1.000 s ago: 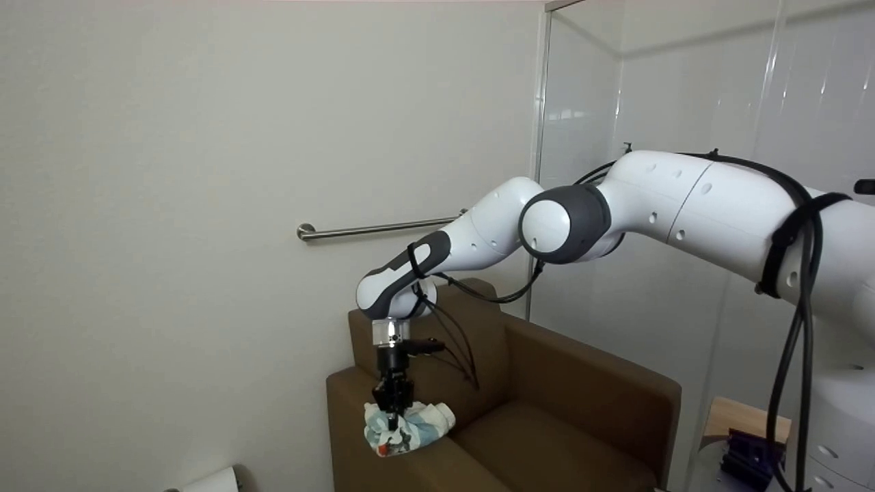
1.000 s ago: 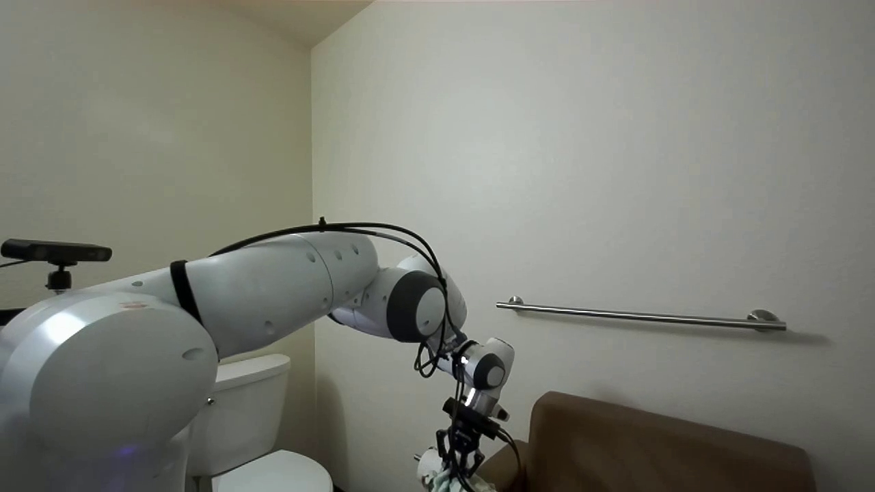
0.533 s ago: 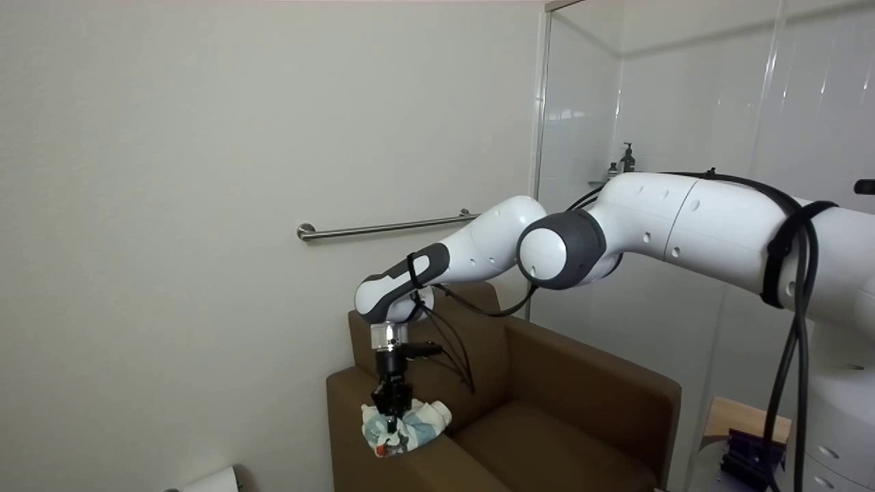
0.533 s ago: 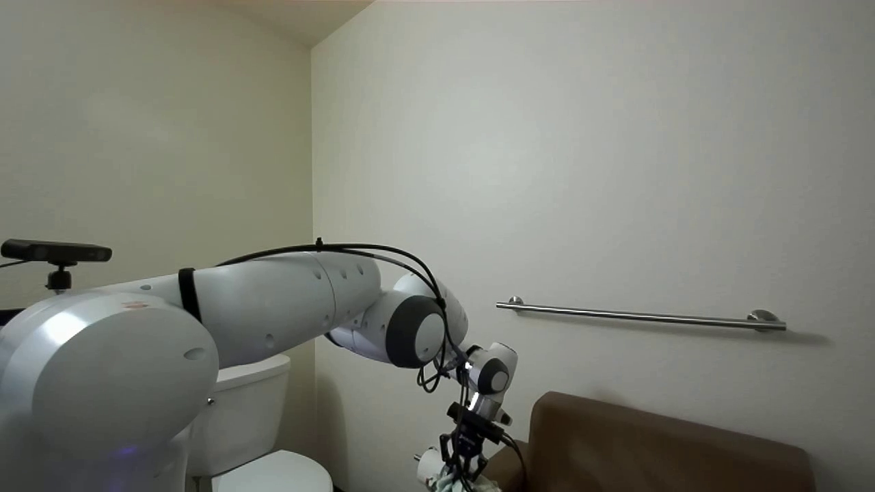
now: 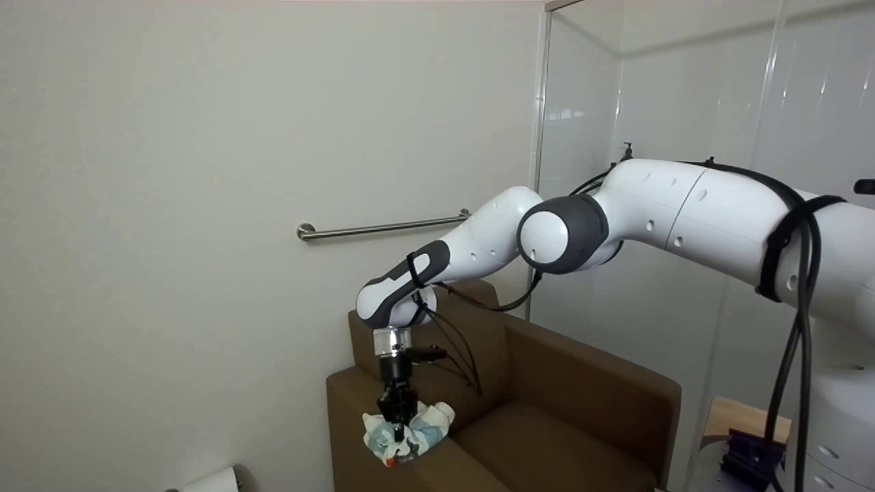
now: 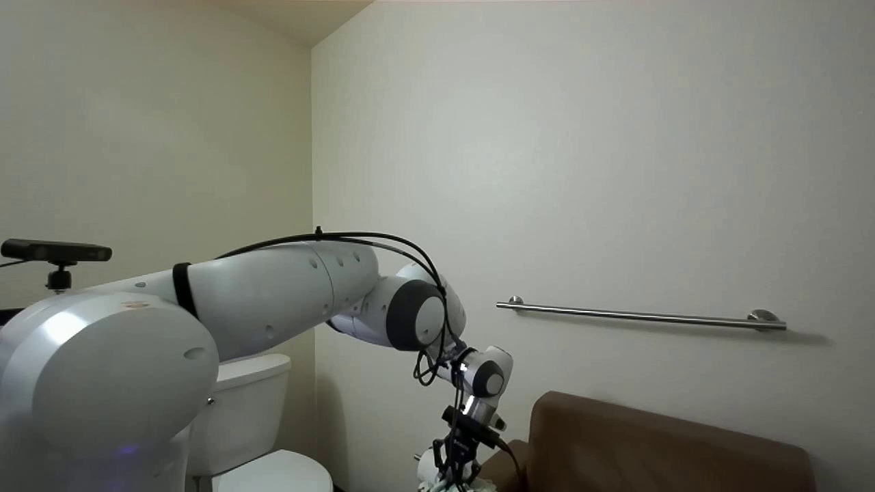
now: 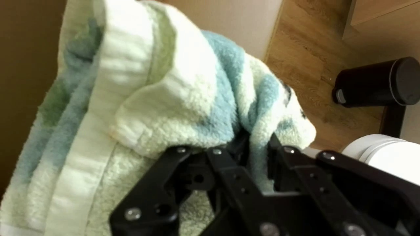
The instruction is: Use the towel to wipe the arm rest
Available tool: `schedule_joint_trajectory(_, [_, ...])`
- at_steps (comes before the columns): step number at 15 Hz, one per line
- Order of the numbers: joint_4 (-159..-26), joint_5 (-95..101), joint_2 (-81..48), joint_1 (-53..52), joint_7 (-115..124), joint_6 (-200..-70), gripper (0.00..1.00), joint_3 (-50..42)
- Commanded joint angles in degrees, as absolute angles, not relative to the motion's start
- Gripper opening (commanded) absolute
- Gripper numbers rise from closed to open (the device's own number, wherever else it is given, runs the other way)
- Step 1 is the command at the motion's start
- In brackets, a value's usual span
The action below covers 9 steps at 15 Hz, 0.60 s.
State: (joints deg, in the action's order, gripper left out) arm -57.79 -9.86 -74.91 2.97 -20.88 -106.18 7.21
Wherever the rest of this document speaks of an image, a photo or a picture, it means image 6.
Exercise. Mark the white toilet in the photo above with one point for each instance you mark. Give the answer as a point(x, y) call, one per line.
point(241, 411)

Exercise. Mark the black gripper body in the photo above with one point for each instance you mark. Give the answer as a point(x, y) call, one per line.
point(464, 443)

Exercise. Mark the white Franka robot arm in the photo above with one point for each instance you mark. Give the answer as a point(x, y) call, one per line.
point(110, 383)

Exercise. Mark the metal wall grab bar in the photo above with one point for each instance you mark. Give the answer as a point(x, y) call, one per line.
point(639, 314)

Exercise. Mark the black stereo camera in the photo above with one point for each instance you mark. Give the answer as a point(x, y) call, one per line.
point(56, 249)

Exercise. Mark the brown armchair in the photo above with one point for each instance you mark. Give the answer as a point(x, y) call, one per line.
point(639, 451)

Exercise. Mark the white and blue towel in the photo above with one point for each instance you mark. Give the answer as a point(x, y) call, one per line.
point(424, 467)

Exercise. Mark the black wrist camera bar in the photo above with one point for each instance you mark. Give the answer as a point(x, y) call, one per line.
point(472, 424)

